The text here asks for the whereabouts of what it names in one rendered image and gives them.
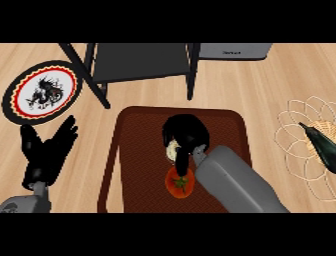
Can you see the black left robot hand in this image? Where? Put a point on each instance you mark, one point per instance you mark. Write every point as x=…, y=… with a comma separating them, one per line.
x=47, y=153

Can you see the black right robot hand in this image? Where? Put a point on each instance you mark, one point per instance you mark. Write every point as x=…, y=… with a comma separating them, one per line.
x=186, y=131

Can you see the pale cupcake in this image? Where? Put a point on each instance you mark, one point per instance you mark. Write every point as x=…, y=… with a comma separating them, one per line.
x=171, y=150

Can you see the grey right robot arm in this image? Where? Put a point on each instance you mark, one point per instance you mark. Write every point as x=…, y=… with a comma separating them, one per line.
x=235, y=183

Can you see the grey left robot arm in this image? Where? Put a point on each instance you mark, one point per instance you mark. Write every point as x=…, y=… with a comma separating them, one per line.
x=25, y=200

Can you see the brown rectangular tray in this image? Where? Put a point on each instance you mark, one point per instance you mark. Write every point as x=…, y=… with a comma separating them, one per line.
x=142, y=160

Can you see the black tiered shelf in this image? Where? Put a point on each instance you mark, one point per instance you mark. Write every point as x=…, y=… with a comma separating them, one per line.
x=136, y=63

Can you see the red tomato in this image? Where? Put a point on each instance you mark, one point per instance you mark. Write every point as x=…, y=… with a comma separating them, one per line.
x=179, y=185

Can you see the round plate with dragon print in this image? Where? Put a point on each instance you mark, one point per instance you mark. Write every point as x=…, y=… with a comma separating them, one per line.
x=41, y=91

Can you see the grey appliance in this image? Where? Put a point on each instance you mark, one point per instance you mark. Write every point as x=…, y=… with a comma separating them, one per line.
x=235, y=51

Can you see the dark green eggplant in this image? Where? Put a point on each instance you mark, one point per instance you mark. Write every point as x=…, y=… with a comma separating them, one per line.
x=329, y=150

